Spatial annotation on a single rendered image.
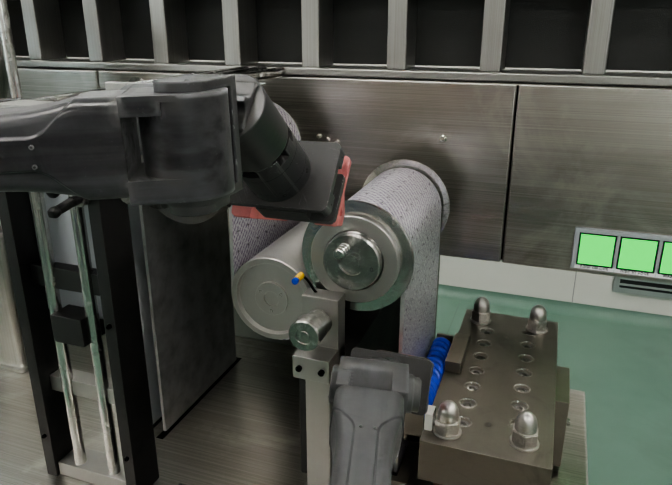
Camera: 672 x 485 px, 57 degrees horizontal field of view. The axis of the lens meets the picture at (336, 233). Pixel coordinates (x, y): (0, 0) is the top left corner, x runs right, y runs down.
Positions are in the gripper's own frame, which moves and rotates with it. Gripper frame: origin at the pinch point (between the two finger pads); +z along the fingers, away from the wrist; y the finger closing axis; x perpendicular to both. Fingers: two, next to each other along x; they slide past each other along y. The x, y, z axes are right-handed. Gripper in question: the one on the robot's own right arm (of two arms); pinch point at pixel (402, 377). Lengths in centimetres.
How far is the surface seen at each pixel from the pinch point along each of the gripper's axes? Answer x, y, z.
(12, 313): -2, -75, 7
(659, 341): 23, 76, 265
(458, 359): 3.4, 5.8, 11.9
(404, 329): 6.4, 0.2, -4.6
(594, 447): -24, 43, 179
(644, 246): 25.3, 30.7, 19.8
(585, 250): 23.7, 22.4, 20.7
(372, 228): 17.6, -3.7, -13.4
